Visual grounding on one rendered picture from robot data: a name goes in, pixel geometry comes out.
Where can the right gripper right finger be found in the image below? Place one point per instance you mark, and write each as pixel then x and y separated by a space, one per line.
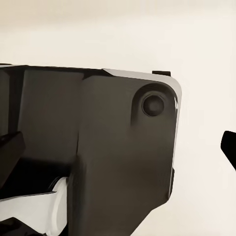
pixel 228 146

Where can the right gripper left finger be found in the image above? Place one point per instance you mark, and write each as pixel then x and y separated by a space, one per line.
pixel 12 146

